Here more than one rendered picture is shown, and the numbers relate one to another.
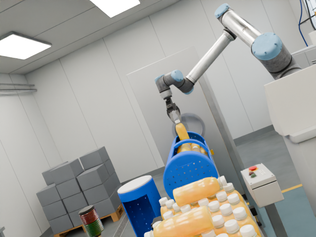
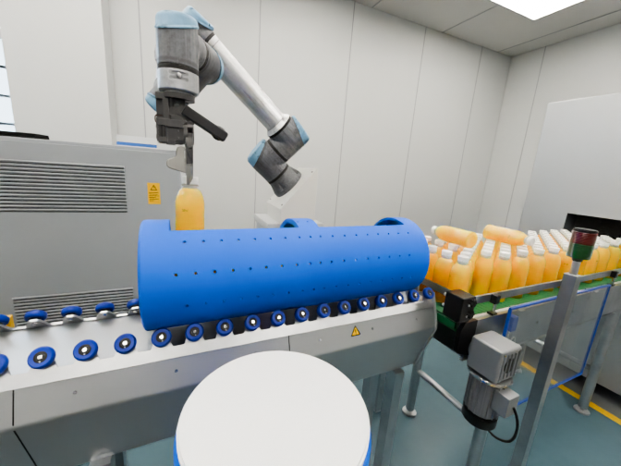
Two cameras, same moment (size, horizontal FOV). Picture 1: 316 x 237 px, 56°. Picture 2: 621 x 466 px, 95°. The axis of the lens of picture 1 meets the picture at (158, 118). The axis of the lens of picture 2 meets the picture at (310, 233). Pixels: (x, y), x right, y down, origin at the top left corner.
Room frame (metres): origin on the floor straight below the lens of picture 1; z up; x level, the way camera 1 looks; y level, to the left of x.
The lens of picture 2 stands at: (2.39, 0.68, 1.39)
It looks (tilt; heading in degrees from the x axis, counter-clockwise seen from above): 13 degrees down; 237
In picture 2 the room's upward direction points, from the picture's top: 4 degrees clockwise
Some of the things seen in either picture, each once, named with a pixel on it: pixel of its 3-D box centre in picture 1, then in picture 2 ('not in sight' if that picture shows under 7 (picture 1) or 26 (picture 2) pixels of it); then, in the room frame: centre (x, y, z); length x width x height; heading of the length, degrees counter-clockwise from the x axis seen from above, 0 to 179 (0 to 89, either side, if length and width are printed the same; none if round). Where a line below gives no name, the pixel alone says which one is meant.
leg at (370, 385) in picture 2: not in sight; (367, 407); (1.50, -0.10, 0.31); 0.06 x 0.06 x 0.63; 83
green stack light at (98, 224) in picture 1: (93, 226); (579, 251); (1.11, 0.38, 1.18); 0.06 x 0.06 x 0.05
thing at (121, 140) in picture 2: not in sight; (137, 142); (2.32, -1.80, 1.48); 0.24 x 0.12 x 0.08; 179
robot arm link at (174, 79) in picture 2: (166, 94); (178, 84); (2.28, -0.13, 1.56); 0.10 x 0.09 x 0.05; 83
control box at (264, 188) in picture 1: (260, 183); not in sight; (1.20, -0.28, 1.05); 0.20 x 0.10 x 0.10; 173
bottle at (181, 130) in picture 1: (182, 133); (189, 219); (2.26, -0.13, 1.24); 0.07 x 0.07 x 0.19
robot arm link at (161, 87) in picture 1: (162, 83); (178, 45); (2.27, -0.13, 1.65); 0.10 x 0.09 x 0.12; 52
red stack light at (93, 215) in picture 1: (89, 216); (583, 238); (1.11, 0.38, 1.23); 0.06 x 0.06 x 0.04
